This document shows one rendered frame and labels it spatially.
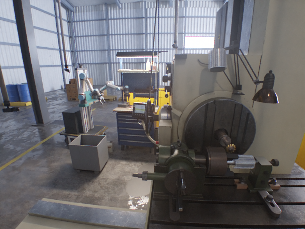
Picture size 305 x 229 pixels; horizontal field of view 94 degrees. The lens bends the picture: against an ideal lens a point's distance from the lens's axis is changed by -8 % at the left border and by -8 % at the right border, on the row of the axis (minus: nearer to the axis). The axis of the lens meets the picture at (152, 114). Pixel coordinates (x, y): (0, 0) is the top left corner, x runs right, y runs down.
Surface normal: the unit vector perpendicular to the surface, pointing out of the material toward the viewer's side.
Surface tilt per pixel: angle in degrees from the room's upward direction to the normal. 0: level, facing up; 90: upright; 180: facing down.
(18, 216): 0
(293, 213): 0
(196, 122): 90
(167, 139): 90
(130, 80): 90
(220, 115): 90
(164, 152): 28
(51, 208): 0
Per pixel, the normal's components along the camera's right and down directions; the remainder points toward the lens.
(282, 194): 0.00, -0.95
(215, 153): -0.04, -0.69
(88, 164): -0.09, 0.30
